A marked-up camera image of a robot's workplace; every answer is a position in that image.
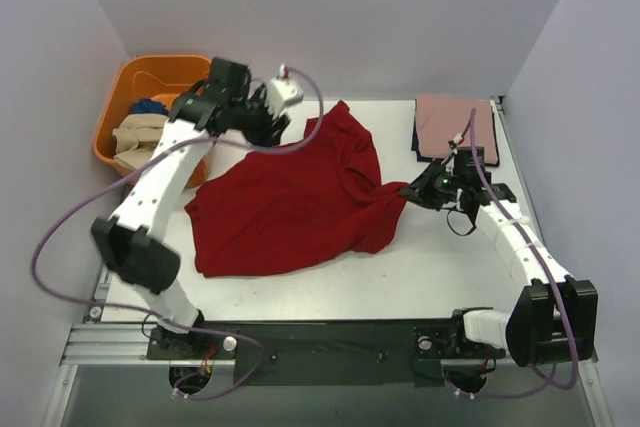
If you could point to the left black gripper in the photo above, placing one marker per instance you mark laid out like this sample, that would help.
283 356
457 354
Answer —
267 123

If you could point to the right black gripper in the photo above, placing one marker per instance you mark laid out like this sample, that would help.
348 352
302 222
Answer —
426 189

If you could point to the red t shirt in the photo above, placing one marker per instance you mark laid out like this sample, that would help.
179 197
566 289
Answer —
275 214

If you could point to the beige t shirt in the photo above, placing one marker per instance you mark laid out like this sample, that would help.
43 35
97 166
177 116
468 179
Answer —
136 139

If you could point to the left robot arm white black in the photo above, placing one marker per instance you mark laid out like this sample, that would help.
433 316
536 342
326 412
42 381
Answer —
131 241

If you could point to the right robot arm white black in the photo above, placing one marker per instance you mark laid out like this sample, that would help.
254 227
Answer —
554 317

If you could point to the folded navy t shirt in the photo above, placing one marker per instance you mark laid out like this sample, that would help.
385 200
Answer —
415 142

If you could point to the folded pink t shirt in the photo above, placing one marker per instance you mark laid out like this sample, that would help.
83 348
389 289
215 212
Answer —
450 127

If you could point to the blue t shirt in basket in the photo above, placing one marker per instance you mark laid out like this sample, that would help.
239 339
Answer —
148 106

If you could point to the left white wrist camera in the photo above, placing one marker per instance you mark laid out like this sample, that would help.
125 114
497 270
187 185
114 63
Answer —
282 92

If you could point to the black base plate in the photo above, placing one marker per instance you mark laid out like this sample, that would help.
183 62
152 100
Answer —
327 353

